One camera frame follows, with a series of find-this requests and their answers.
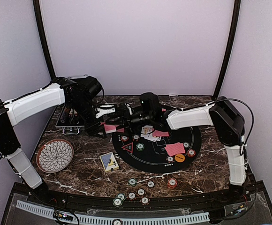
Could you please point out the aluminium poker chip case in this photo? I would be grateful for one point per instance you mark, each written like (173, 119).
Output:
(70, 125)

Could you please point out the floral ceramic plate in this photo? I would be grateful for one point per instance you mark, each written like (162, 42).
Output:
(55, 155)

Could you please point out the gold blue card box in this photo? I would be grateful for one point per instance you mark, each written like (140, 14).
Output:
(109, 162)

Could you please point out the fallen 100 chip on duct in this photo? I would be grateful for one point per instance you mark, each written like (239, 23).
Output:
(116, 222)

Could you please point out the white slotted cable duct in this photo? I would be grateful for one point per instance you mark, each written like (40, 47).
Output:
(83, 219)

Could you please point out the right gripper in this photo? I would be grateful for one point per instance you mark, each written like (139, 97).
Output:
(127, 116)

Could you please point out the face-down card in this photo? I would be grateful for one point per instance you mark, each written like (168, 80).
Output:
(157, 133)

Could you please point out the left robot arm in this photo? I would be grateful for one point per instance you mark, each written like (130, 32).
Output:
(13, 111)

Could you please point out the green 20 chip stack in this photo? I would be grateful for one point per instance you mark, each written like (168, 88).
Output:
(132, 182)

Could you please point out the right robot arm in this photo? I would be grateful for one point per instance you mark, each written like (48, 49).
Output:
(221, 114)

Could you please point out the purple chip roll in case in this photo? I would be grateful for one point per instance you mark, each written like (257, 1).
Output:
(62, 119)

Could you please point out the black round poker mat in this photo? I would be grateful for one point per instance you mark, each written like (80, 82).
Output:
(153, 158)

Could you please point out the red triangle all-in marker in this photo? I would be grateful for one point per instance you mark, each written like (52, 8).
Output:
(128, 147)

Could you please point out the black orange 100 chip stack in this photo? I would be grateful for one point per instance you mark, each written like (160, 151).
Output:
(150, 184)

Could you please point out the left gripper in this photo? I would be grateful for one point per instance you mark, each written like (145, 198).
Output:
(91, 128)

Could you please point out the green 20 chips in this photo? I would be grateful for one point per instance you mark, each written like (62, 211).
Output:
(186, 144)
(140, 146)

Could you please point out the red 5 chip stack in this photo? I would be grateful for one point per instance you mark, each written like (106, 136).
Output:
(172, 183)

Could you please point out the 100 chip on rail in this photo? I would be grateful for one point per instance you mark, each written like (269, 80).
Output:
(131, 196)

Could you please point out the fallen green 20 chip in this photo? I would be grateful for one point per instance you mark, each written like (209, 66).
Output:
(121, 197)
(117, 202)

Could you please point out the red-backed card deck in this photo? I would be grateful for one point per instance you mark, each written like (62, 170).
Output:
(110, 128)

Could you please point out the orange chip roll in case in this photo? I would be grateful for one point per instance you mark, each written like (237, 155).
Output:
(66, 111)

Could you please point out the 100 chips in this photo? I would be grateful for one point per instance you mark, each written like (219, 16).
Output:
(170, 159)
(136, 137)

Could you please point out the orange big blind button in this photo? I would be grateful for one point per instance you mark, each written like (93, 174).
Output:
(179, 158)

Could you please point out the red 5 chips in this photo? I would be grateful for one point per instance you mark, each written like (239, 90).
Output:
(191, 153)
(124, 138)

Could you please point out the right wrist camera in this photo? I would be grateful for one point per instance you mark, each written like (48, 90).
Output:
(130, 109)

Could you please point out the face-up nine diamonds card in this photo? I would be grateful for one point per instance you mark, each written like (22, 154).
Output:
(146, 130)

